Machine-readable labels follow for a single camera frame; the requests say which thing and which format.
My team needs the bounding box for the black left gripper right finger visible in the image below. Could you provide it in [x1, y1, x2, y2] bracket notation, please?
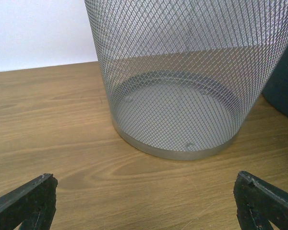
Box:
[233, 171, 288, 230]

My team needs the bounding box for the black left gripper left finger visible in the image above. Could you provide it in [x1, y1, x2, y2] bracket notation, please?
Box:
[0, 173, 58, 230]

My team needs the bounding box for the dark grey plastic bin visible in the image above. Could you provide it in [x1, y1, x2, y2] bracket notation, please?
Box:
[262, 46, 288, 117]

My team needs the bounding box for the silver wire mesh bin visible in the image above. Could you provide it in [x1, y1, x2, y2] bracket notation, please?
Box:
[85, 0, 288, 160]

